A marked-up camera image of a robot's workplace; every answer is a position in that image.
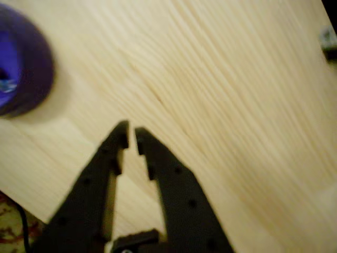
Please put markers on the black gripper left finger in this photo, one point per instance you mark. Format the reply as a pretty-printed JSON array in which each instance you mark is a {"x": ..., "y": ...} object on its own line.
[{"x": 84, "y": 205}]

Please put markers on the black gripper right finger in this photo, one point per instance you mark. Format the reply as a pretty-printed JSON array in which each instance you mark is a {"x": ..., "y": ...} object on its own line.
[{"x": 184, "y": 205}]

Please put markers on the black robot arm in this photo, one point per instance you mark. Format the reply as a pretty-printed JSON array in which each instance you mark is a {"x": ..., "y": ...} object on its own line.
[{"x": 137, "y": 239}]

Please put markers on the purple plastic bowl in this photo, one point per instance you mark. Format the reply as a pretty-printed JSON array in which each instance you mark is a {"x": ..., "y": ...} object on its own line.
[{"x": 34, "y": 66}]

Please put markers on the floral fabric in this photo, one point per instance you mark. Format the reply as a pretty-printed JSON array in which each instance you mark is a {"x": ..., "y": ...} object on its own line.
[{"x": 10, "y": 224}]

